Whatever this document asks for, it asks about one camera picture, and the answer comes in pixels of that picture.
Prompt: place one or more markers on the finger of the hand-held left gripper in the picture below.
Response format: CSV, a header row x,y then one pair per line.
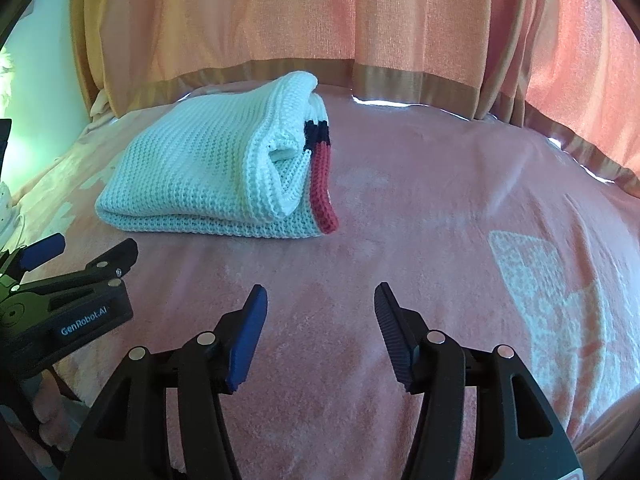
x,y
45,249
112,254

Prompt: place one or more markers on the pink printed blanket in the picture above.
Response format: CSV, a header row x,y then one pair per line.
x,y
400,260

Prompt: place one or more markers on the small white cloth piece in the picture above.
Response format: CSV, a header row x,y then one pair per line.
x,y
99,102

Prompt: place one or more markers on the orange pink curtain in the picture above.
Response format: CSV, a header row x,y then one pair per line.
x,y
300,10

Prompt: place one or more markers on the white knitted striped sweater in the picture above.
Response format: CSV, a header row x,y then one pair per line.
x,y
200,170

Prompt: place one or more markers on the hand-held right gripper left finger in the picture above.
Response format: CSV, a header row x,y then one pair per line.
x,y
247,341

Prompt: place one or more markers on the white dotted round object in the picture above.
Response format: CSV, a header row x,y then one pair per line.
x,y
6,210

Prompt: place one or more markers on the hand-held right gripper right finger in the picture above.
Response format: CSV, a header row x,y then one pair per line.
x,y
393,341

